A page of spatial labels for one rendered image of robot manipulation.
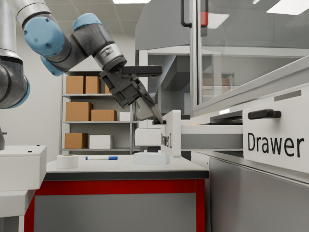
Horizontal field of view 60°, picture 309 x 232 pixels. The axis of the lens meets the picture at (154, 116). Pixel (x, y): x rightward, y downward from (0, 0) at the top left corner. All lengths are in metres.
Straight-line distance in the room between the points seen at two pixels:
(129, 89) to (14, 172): 0.34
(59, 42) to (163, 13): 1.14
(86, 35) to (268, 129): 0.51
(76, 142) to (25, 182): 4.22
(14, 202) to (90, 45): 0.43
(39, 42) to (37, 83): 5.02
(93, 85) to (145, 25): 3.19
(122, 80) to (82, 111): 4.07
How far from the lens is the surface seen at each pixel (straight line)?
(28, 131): 5.62
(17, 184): 0.62
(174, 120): 0.61
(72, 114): 4.85
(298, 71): 0.48
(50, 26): 0.64
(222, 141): 0.65
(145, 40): 1.64
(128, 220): 0.90
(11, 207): 0.59
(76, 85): 4.89
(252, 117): 0.49
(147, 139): 1.55
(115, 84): 0.74
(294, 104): 0.45
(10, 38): 0.86
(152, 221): 0.90
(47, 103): 5.51
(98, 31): 0.77
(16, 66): 0.82
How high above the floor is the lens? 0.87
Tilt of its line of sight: 4 degrees up
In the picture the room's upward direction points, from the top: straight up
